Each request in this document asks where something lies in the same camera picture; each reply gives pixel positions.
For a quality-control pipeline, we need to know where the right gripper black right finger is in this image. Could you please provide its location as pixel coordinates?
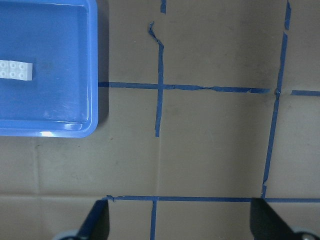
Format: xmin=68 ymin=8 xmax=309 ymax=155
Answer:
xmin=249 ymin=198 xmax=300 ymax=240

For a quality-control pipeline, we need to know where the blue plastic tray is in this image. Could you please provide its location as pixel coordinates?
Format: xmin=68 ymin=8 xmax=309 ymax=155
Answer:
xmin=0 ymin=0 xmax=98 ymax=138

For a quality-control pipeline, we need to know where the white block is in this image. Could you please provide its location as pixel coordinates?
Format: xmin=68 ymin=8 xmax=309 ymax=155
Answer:
xmin=8 ymin=61 xmax=33 ymax=81

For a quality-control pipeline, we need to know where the brown paper table cover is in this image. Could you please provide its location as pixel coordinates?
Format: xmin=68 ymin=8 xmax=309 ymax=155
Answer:
xmin=0 ymin=0 xmax=320 ymax=240

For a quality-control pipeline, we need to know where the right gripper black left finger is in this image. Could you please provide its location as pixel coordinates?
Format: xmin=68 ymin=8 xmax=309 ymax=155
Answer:
xmin=75 ymin=200 xmax=110 ymax=240

